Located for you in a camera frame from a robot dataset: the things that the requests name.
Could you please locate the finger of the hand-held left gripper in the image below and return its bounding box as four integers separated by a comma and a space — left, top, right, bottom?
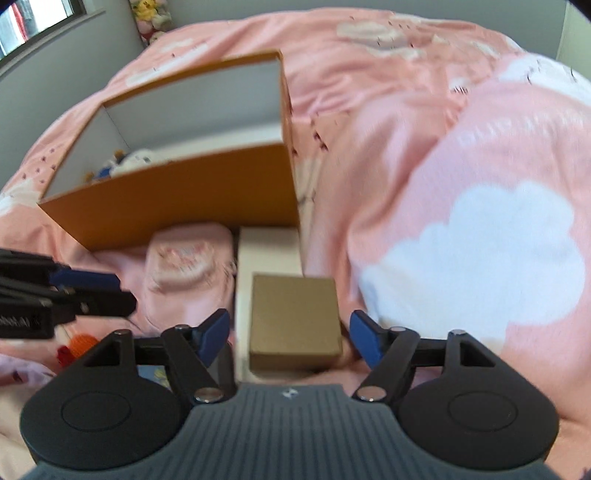
0, 248, 122, 292
0, 287, 138, 320

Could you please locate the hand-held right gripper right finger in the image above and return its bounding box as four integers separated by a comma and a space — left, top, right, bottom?
348, 310, 507, 403

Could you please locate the colourful printed card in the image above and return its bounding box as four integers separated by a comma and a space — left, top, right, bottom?
137, 364, 172, 394

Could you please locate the pink embroidered pouch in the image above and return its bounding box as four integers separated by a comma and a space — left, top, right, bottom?
145, 224, 235, 296

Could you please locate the pink cloud print blanket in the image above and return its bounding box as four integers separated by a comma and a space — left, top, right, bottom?
0, 7, 591, 480

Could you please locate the white blue plush toy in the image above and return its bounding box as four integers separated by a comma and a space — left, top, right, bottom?
84, 148, 157, 184

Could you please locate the lavender printed cloth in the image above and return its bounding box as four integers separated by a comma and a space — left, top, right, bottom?
0, 354, 58, 385

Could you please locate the window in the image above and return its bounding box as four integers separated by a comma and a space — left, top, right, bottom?
0, 0, 89, 63

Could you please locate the small brown cardboard box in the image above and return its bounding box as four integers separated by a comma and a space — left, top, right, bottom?
248, 274, 345, 372

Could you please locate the yellow plush toy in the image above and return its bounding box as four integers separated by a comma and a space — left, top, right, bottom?
133, 0, 162, 21

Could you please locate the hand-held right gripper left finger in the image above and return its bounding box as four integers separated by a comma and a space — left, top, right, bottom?
69, 309, 232, 405

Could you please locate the pink plush toy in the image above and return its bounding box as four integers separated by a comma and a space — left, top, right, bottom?
137, 18, 172, 46

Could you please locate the orange cardboard storage box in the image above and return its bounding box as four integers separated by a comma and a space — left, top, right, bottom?
37, 50, 303, 278

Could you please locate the orange crochet toy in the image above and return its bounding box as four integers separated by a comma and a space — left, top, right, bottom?
57, 333, 101, 368

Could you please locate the white rectangular box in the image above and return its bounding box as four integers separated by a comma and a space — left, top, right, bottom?
233, 225, 305, 384

